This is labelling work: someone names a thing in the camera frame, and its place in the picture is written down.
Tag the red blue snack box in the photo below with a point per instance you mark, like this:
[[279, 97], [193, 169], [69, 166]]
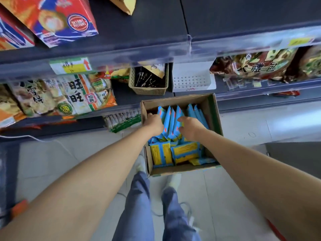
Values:
[[12, 35], [55, 20]]

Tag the person's left forearm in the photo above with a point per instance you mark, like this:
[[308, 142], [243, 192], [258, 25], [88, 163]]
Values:
[[82, 188]]

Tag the person's right hand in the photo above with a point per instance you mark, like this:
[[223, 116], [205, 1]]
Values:
[[191, 127]]

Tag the brown cardboard box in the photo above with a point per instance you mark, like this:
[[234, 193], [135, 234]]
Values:
[[175, 99]]

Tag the person's right white shoe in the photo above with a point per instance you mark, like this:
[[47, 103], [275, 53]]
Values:
[[174, 181]]

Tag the person's right forearm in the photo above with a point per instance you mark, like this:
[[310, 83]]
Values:
[[263, 178]]

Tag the orange object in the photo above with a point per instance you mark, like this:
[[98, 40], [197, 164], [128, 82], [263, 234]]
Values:
[[19, 208]]

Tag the person's left leg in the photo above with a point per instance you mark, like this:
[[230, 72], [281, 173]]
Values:
[[136, 210]]

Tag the green yellow price tag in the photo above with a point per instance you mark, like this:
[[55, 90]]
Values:
[[298, 42], [70, 66]]

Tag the bundle of dark sachets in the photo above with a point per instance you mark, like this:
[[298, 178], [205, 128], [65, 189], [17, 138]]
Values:
[[146, 80]]

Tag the beige woven basket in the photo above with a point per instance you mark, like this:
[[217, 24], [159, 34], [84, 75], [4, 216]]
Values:
[[148, 90]]

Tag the red yellow snack bag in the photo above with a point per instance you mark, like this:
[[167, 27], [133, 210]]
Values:
[[118, 74]]

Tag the person's white shoe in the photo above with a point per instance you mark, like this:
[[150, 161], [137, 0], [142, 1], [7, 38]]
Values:
[[141, 164], [174, 181]]

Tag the person's left hand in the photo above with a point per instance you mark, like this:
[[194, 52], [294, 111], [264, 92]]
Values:
[[154, 125]]

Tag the orange green snack bag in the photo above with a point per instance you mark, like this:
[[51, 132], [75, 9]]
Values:
[[8, 107]]

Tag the yellow potato chip bag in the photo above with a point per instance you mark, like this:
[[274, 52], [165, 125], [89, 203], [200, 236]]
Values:
[[124, 3]]

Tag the dark grey shelf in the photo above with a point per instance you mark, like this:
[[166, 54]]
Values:
[[150, 22]]

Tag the green white wafer pack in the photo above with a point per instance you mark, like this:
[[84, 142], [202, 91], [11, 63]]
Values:
[[123, 121]]

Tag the person's left white shoe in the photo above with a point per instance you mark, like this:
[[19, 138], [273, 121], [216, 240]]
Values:
[[141, 164]]

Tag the orange red snack packet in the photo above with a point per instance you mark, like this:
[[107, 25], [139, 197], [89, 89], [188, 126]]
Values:
[[65, 122]]

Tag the white perforated plastic tray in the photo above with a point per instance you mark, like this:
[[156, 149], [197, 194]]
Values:
[[191, 81]]

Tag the beige sachet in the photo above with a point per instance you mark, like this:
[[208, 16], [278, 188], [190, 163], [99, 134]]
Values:
[[156, 70]]

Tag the person's leg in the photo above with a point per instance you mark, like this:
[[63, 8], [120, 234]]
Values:
[[175, 218], [136, 210]]

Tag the red plastic basket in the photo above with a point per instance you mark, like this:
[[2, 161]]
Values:
[[275, 232]]

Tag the white rice cracker multipack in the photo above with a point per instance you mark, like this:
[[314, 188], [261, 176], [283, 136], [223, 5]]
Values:
[[80, 95]]

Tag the beige rice cracker bag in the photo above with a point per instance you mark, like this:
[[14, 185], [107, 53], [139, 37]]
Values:
[[35, 97]]

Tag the blue wipe packets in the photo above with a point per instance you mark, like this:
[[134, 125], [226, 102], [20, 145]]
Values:
[[185, 151]]

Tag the brown gift snack bag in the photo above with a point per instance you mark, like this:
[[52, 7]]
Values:
[[308, 62], [253, 65]]

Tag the person's right leg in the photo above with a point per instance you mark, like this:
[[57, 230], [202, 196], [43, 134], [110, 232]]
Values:
[[175, 218]]

